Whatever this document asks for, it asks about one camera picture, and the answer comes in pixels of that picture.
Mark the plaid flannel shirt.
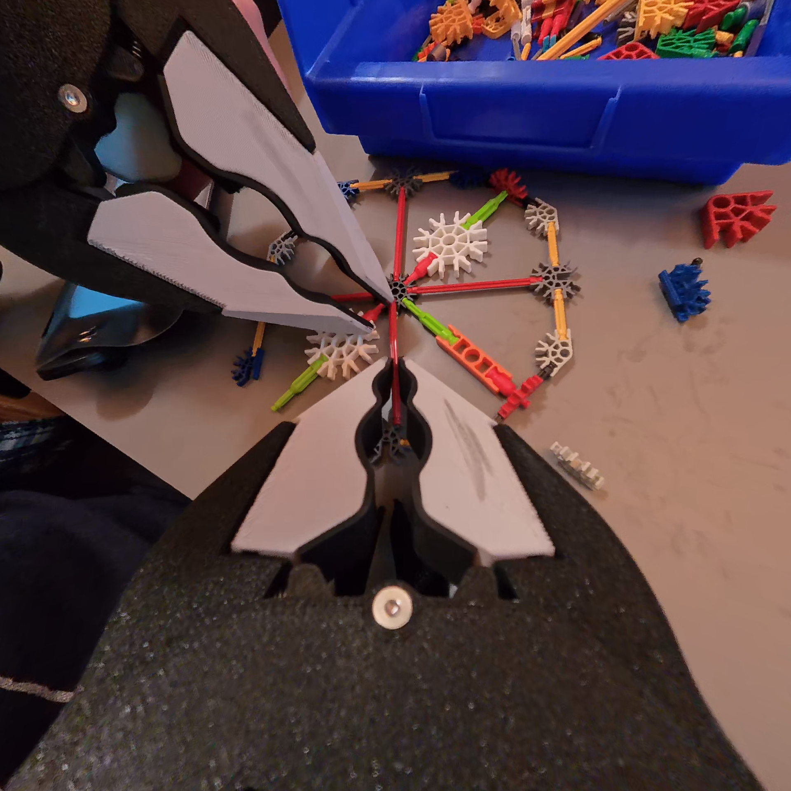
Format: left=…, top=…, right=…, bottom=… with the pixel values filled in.
left=0, top=417, right=70, bottom=457

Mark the blue plastic bin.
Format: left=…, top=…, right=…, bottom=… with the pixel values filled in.
left=278, top=0, right=791, bottom=185

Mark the light wooden panel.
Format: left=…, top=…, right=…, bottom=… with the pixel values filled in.
left=0, top=394, right=61, bottom=422

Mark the person's left hand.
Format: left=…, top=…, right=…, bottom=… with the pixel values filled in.
left=234, top=0, right=293, bottom=96

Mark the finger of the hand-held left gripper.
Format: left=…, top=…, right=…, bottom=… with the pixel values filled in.
left=87, top=188, right=379, bottom=337
left=162, top=31, right=396, bottom=304

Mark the grey toy connector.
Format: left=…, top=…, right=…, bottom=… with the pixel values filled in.
left=371, top=420, right=410, bottom=463

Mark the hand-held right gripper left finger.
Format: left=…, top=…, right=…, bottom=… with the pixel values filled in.
left=230, top=357, right=396, bottom=564

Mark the pile of colourful toy pieces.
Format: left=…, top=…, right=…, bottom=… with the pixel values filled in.
left=414, top=0, right=764, bottom=61

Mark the blue toy connector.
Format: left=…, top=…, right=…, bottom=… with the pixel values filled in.
left=658, top=258, right=711, bottom=323

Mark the red toy rod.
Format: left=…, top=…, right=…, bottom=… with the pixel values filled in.
left=389, top=303, right=404, bottom=427

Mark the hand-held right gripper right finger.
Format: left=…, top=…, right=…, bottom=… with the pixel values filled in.
left=398, top=357, right=556, bottom=566

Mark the red toy connector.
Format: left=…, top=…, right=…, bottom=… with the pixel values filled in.
left=700, top=190, right=778, bottom=249

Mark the black printed t-shirt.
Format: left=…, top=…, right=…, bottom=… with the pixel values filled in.
left=0, top=420, right=192, bottom=779

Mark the colourful toy wheel model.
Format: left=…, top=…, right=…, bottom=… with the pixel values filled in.
left=232, top=168, right=582, bottom=422

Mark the small white toy piece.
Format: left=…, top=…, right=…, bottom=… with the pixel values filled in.
left=550, top=442, right=606, bottom=491

